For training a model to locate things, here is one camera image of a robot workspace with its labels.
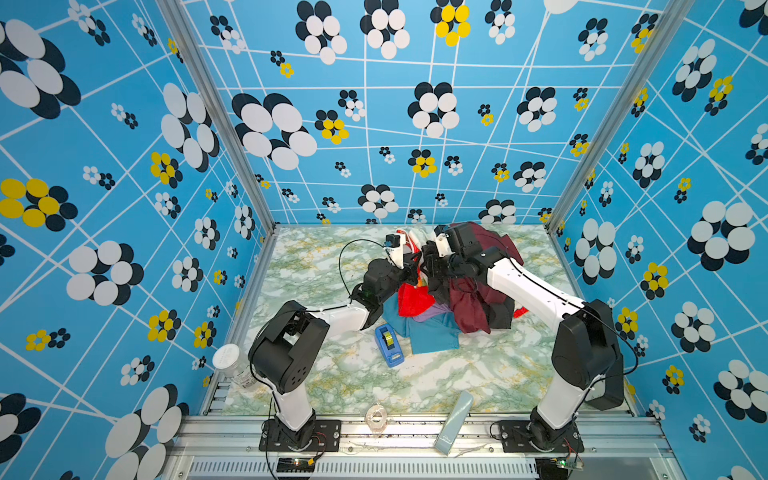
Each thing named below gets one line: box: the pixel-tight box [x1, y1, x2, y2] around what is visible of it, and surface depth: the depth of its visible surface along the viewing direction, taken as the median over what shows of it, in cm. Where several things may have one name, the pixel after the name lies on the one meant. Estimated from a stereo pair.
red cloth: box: [397, 283, 436, 317], surface depth 93 cm
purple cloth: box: [412, 303, 453, 322], surface depth 94 cm
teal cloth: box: [381, 292, 462, 355], surface depth 93 cm
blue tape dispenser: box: [375, 324, 405, 368], surface depth 87 cm
